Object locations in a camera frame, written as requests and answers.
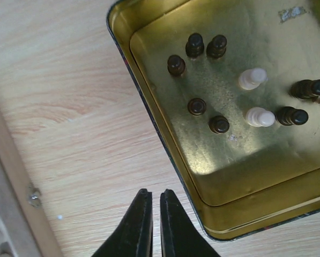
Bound gold metal tin tray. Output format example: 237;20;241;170
107;1;320;241

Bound dark pawn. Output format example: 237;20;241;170
185;33;205;58
206;34;227;59
167;55;185;77
209;116;230;134
187;98;206;116

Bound dark piece in tin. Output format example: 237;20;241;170
290;79;320;104
275;107;309;126

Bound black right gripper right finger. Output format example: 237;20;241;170
160;189;219;257

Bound white pawn in tin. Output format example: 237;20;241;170
238;67;267;90
245;107;276;127

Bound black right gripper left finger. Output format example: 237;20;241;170
92;188;153;257

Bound wooden chess board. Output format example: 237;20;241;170
0;110;63;256

